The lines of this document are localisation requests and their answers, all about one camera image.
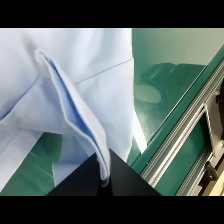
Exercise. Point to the light blue shirt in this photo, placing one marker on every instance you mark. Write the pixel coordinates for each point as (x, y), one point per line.
(83, 83)

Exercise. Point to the silver frame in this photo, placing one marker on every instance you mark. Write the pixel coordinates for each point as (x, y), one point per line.
(174, 146)

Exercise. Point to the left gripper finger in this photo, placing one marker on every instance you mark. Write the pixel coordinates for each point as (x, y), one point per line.
(81, 181)

